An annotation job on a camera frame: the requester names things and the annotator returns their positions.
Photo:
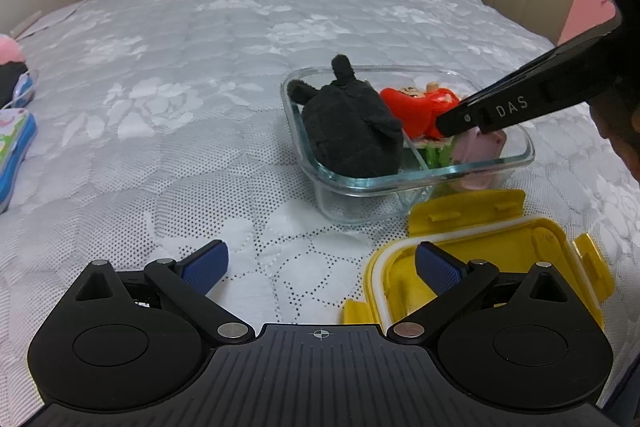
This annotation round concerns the clear glass container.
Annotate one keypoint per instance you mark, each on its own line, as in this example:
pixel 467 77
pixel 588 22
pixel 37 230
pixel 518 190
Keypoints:
pixel 352 203

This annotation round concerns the red toy figure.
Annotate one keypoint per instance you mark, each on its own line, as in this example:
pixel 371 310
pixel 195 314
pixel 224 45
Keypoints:
pixel 410 107

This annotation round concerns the pink plush toy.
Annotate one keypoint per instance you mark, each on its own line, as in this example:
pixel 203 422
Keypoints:
pixel 10 49

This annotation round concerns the person's right forearm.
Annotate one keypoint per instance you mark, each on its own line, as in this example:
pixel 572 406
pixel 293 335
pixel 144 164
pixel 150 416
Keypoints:
pixel 617 142

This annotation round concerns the blue printed case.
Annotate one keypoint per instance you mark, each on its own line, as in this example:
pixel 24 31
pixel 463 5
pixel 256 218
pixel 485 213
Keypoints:
pixel 15 152

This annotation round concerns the green toy piece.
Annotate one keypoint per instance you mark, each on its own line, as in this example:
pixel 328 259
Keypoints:
pixel 437 155

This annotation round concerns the pink pillow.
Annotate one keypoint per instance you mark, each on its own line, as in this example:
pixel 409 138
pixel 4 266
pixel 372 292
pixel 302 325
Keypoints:
pixel 590 14

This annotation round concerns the white blue-trimmed pouch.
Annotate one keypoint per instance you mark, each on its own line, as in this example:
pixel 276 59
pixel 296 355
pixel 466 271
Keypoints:
pixel 27 87

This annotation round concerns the pink toy figure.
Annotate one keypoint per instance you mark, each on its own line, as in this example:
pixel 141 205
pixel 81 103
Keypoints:
pixel 475 149

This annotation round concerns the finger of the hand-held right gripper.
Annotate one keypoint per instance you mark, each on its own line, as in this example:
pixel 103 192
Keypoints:
pixel 510 109

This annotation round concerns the black plush toy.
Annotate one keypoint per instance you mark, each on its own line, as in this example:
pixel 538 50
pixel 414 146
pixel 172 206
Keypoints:
pixel 345 132

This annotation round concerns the yellow container lid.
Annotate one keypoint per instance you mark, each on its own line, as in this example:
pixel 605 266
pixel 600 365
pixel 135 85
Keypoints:
pixel 500 232

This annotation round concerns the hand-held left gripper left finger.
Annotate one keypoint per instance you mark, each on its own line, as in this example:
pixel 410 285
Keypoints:
pixel 206 268

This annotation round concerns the black cloth item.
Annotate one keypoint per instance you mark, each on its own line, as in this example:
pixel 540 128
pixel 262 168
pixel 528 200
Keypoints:
pixel 10 84

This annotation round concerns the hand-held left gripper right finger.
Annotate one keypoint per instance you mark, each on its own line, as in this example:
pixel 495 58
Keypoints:
pixel 439 268

